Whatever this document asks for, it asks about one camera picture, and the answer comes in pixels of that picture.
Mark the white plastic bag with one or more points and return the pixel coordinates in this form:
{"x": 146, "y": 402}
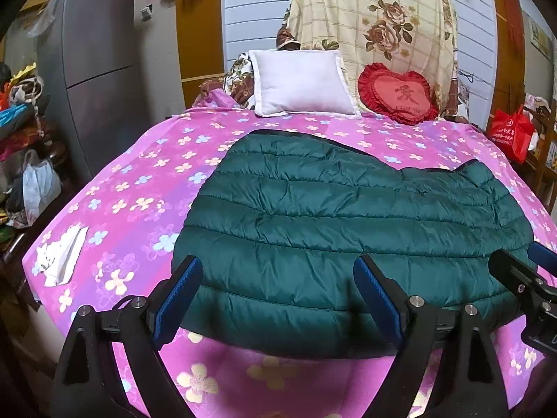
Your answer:
{"x": 41, "y": 185}

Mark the red heart-shaped cushion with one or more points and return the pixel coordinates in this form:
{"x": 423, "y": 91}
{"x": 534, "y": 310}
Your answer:
{"x": 406, "y": 98}

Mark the brown floral folded blanket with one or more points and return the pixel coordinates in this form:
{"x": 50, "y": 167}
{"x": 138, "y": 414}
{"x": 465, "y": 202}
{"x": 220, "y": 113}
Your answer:
{"x": 238, "y": 82}

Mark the pile of colourful clothes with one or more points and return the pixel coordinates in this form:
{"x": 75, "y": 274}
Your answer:
{"x": 23, "y": 103}

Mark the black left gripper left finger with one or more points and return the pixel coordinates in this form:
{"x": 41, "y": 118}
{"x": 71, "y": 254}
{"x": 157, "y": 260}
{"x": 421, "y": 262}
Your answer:
{"x": 87, "y": 381}

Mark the white square pillow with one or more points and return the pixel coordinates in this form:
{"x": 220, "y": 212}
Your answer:
{"x": 301, "y": 81}

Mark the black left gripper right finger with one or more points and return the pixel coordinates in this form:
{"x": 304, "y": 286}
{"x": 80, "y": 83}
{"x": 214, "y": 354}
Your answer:
{"x": 468, "y": 382}

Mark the dark green puffer jacket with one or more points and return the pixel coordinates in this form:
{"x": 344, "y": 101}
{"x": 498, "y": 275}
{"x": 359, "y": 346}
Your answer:
{"x": 280, "y": 222}

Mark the red shopping bag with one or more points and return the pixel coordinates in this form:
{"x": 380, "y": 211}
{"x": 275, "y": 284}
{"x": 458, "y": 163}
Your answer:
{"x": 512, "y": 133}

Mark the white paper sheet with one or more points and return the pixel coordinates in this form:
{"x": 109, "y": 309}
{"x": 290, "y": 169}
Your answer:
{"x": 56, "y": 260}

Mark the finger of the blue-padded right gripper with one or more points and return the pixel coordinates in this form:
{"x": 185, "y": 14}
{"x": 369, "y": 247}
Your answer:
{"x": 543, "y": 257}

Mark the grey refrigerator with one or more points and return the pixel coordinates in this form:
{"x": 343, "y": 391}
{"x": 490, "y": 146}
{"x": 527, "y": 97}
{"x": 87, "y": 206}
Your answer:
{"x": 88, "y": 58}

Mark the cream rose-print quilt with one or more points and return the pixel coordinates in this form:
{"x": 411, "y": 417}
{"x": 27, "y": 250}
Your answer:
{"x": 403, "y": 35}

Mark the pink floral bed sheet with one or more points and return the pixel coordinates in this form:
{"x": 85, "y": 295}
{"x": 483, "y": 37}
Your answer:
{"x": 135, "y": 209}

